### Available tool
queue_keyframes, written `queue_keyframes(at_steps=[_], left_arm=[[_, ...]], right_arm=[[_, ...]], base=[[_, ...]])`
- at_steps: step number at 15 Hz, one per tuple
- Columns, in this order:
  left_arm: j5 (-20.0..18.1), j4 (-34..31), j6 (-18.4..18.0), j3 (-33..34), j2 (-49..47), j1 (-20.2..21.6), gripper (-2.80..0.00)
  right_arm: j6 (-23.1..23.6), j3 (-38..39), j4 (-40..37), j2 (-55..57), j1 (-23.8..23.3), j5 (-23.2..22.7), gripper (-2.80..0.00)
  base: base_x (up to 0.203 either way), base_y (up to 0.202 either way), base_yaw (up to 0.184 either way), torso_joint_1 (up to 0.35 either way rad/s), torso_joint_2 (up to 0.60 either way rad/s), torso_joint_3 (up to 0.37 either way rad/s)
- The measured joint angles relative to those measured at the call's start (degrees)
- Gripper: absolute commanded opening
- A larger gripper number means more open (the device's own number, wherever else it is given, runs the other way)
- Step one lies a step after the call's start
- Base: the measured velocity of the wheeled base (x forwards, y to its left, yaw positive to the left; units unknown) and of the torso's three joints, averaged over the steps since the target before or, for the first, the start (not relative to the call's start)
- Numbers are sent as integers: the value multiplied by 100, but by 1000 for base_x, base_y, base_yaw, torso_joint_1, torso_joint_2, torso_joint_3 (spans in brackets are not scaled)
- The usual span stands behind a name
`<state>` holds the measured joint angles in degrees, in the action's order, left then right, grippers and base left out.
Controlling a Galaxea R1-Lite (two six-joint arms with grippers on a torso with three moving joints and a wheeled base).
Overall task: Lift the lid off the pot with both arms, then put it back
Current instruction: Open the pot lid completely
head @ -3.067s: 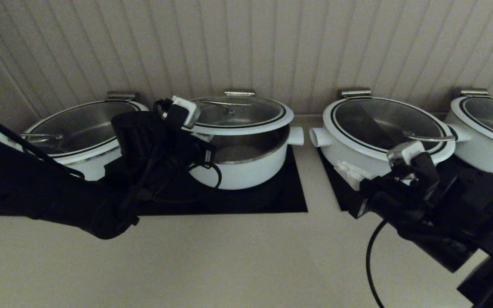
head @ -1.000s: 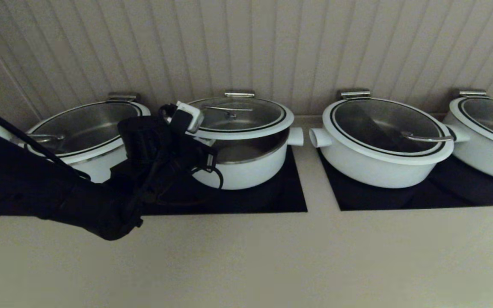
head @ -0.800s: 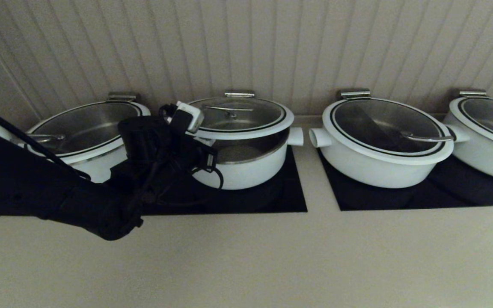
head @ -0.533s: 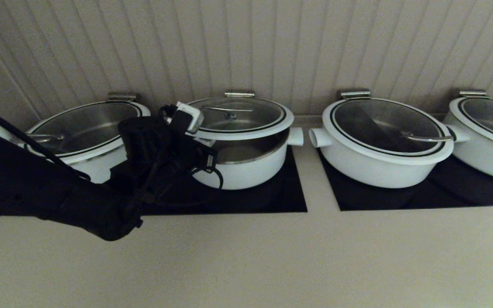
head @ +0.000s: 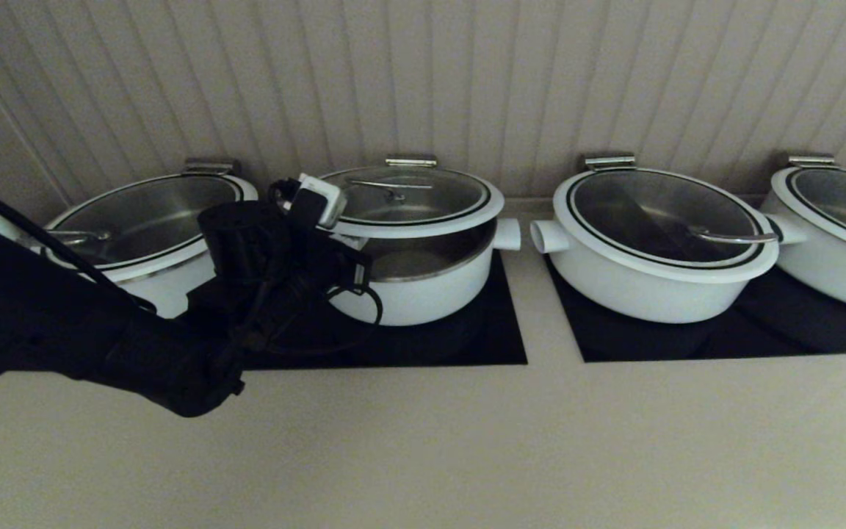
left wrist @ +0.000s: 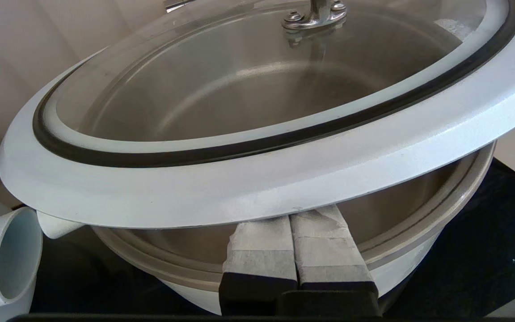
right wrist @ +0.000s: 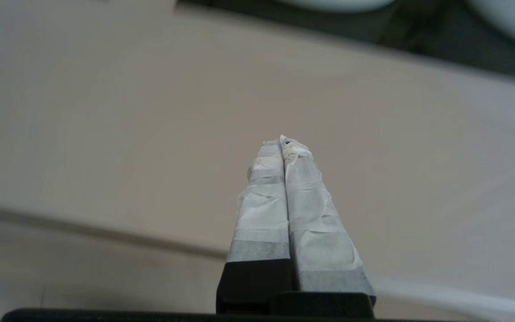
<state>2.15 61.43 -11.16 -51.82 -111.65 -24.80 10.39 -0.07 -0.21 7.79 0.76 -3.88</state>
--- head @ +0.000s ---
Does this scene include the black glass induction cooktop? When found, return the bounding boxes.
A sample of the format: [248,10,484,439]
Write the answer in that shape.
[544,253,846,364]
[239,253,528,369]

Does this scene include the glass lid with white rim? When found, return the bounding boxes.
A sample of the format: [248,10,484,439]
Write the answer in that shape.
[317,165,506,240]
[40,173,259,286]

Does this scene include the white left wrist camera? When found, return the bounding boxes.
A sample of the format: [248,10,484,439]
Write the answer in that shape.
[294,173,348,228]

